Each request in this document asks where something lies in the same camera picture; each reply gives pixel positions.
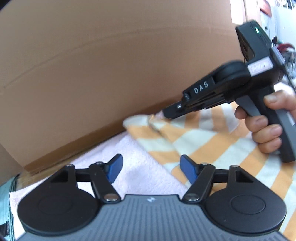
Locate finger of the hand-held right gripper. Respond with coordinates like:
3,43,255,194
162,77,228,120

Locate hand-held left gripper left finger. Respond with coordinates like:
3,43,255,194
49,153,123,204

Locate person's right hand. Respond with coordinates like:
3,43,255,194
234,90,296,154

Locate pink towel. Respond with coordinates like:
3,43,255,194
9,134,189,240

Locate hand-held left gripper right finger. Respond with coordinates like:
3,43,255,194
180,154,254,204

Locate large cardboard box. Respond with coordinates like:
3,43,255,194
0,0,246,175

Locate teal striped mat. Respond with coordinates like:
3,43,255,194
0,177,17,241

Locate orange white striped shirt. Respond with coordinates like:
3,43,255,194
122,107,296,241

